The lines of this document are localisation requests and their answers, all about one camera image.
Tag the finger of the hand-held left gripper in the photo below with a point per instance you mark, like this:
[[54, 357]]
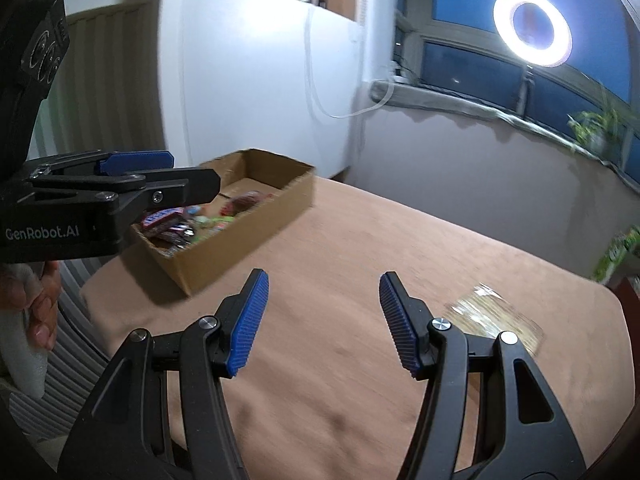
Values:
[[135, 161], [185, 185]]

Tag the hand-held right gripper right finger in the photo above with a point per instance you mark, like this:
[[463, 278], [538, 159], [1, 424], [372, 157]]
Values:
[[400, 327]]

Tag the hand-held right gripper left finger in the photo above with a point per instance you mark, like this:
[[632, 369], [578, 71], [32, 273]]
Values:
[[247, 327]]

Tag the striped blue white snack bar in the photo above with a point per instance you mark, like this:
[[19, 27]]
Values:
[[162, 216]]

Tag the green candy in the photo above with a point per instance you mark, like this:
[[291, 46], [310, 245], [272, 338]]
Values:
[[215, 221]]

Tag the brown chocolate bar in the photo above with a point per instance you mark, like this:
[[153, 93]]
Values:
[[172, 236]]

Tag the chocolate cake clear packet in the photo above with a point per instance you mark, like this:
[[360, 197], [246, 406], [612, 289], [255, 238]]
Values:
[[245, 202]]

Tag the clear beige cracker packet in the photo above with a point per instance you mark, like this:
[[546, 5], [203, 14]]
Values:
[[495, 316]]

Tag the cardboard box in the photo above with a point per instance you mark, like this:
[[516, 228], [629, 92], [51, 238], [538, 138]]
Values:
[[280, 202]]

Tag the person's left hand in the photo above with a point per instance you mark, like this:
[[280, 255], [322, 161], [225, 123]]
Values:
[[47, 305]]

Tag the ribbed radiator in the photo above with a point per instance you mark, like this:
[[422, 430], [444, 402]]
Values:
[[115, 75]]

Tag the white refrigerator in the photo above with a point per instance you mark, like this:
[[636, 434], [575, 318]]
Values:
[[250, 70]]

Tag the green paper bag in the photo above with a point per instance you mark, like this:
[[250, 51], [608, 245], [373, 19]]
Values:
[[617, 255]]

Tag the white power strip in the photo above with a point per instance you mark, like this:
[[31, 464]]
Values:
[[397, 80]]

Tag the white vertical pipe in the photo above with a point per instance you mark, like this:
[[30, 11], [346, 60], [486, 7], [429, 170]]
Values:
[[365, 20]]

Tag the potted spider plant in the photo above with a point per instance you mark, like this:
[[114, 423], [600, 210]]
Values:
[[595, 130]]

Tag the large window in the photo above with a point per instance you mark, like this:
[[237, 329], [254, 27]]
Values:
[[465, 10]]

